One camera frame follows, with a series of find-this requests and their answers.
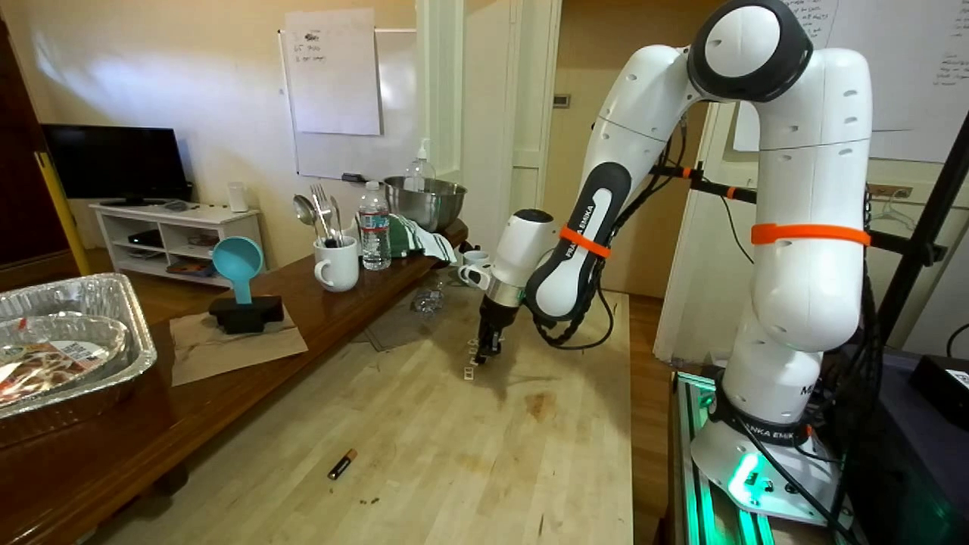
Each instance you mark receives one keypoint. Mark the large foil tray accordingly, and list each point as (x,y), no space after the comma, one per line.
(113,303)

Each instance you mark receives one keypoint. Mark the whiteboard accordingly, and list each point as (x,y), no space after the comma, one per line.
(397,106)

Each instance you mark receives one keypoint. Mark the black television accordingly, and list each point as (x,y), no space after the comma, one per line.
(113,160)

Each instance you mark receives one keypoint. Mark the clear pump bottle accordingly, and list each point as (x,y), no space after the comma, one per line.
(419,172)

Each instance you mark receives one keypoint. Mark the metal spoon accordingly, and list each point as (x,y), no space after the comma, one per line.
(305,210)

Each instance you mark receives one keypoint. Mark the paper sheets with writing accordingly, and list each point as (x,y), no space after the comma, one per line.
(908,68)

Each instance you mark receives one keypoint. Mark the green and white cloth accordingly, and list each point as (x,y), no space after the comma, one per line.
(412,236)

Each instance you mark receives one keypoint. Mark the white cylinder speaker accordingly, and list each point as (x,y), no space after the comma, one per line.
(238,197)

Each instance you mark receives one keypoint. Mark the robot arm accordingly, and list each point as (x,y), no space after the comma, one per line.
(810,227)

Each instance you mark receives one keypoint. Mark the black flat device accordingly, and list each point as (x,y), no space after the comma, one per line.
(145,238)

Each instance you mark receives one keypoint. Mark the metal fork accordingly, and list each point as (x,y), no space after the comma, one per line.
(319,198)

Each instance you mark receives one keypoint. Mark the metal mixing bowl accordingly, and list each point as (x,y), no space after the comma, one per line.
(428,203)

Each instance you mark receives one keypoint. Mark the dark wooden table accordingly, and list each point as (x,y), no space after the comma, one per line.
(113,454)

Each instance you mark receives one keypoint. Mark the white mug with cutlery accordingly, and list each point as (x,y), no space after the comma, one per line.
(338,265)

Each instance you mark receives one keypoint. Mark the whiteboard eraser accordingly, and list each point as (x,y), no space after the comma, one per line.
(353,178)

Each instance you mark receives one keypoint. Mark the blue measuring scoop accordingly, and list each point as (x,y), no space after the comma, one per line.
(236,261)

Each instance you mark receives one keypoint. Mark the black holder block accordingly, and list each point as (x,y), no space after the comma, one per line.
(246,312)

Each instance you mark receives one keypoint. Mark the clear water bottle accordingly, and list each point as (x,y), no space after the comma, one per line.
(375,231)

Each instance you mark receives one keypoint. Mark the large paper sheet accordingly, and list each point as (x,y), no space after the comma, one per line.
(333,72)

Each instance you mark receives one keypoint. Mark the crumpled clear plastic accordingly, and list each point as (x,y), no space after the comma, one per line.
(428,301)

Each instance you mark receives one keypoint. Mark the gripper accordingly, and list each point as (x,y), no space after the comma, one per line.
(500,318)

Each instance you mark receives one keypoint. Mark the brown paper sheet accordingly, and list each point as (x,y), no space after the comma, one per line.
(227,352)

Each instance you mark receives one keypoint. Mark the small white plastic piece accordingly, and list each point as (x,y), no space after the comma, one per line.
(471,369)

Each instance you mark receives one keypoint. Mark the foil tray with label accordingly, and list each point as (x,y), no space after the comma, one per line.
(53,356)

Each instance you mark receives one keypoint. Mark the black box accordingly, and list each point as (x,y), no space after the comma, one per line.
(942,382)

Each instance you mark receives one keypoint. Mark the white low shelf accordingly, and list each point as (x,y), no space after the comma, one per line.
(182,223)

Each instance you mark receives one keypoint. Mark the small white mug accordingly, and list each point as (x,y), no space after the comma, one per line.
(477,258)

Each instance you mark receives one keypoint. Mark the yellow pole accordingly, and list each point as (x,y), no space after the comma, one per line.
(64,212)

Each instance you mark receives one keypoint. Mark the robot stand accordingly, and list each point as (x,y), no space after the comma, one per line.
(893,469)

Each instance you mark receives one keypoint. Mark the wall socket plate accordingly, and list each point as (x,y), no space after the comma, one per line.
(889,191)

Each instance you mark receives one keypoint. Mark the black and copper battery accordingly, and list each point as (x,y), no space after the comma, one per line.
(342,464)

